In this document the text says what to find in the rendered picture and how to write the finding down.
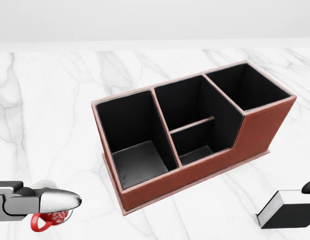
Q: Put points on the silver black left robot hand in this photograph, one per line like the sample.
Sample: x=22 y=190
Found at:
x=32 y=201

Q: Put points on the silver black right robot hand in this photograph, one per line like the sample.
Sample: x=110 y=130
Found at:
x=309 y=186

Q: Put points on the red-brown desk caddy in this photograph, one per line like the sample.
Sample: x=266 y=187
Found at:
x=214 y=160

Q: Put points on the red white patterned mug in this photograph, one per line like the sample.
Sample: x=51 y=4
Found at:
x=50 y=217

